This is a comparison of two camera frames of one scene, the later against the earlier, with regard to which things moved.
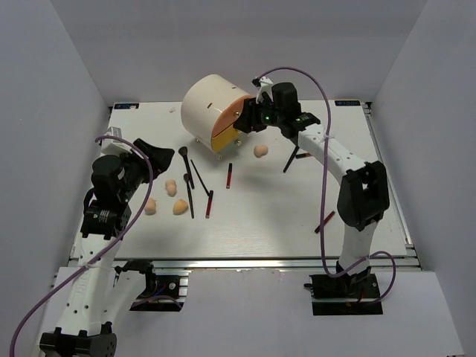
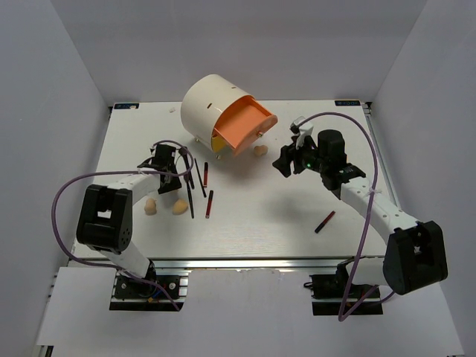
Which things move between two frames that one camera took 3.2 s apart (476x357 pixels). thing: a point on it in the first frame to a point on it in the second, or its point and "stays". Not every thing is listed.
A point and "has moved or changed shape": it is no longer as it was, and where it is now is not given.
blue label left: [126, 105] stays
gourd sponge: [260, 149] stays
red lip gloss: [229, 178] to [205, 174]
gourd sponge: [150, 207] stays
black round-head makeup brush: [183, 151] stays
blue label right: [355, 103] stays
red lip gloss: [317, 229] stays
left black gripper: [161, 157] to [174, 184]
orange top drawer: [230, 115] has moved or changed shape
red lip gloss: [209, 204] stays
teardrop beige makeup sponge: [180, 207] stays
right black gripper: [249, 117] to [288, 154]
